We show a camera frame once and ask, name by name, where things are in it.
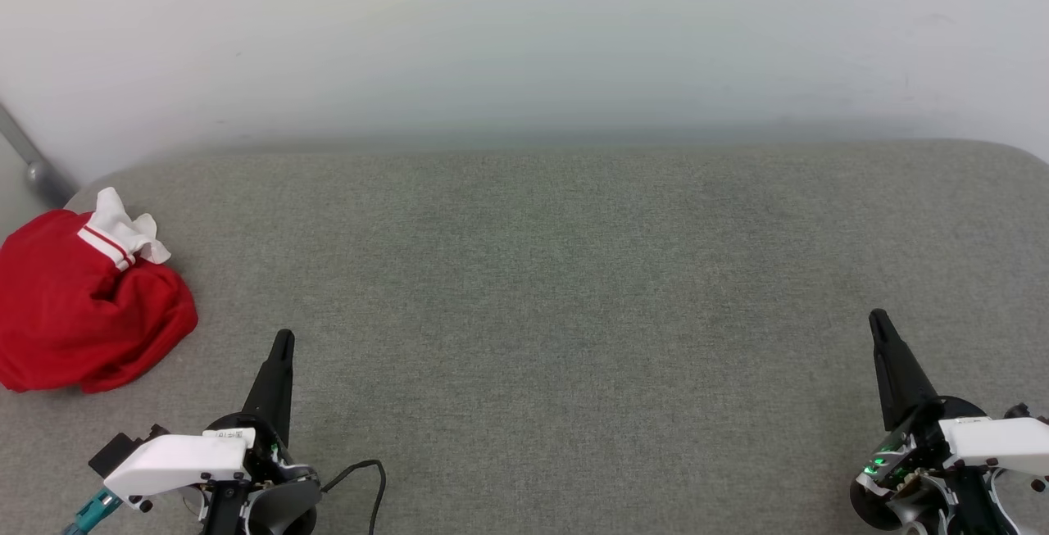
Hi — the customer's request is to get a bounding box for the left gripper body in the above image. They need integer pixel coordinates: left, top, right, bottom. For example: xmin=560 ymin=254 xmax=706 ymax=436
xmin=201 ymin=410 xmax=322 ymax=535

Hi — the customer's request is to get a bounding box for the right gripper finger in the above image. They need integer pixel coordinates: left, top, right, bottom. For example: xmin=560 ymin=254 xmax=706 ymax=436
xmin=868 ymin=309 xmax=943 ymax=434

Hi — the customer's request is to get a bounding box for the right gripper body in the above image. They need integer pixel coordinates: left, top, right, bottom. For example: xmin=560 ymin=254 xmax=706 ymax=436
xmin=849 ymin=394 xmax=1010 ymax=533

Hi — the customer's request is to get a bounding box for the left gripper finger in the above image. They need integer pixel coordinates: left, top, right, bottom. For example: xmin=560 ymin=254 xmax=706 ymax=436
xmin=241 ymin=329 xmax=296 ymax=447

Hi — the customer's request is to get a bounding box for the red and white shirt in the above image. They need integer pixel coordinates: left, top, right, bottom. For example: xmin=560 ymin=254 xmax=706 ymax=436
xmin=0 ymin=187 xmax=199 ymax=395

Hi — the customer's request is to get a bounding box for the grey fabric sofa cushion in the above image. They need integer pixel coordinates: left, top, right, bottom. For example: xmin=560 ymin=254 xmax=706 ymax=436
xmin=0 ymin=139 xmax=1049 ymax=535

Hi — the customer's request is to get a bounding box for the grey metal pipe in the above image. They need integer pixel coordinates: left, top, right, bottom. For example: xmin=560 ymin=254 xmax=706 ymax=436
xmin=0 ymin=101 xmax=79 ymax=210

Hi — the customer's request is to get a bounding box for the teal cable connector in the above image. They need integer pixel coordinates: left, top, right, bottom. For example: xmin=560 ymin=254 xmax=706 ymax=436
xmin=62 ymin=487 xmax=124 ymax=535

